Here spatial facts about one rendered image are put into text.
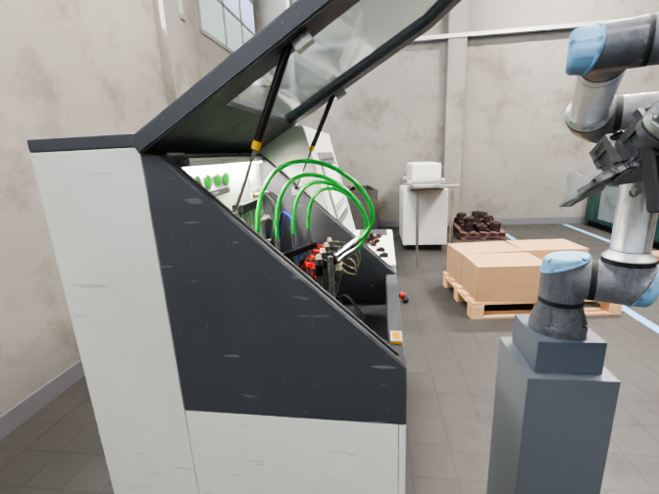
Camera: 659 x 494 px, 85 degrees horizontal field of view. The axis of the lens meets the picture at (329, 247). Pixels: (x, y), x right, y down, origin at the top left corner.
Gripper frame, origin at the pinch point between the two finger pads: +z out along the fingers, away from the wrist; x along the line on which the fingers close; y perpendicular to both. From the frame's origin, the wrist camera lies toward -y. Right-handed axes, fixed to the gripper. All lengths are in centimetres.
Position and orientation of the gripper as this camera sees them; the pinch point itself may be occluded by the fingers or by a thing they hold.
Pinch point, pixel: (595, 204)
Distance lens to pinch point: 93.7
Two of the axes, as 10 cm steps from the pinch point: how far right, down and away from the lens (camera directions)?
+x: -9.9, 1.4, 0.0
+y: -1.3, -8.9, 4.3
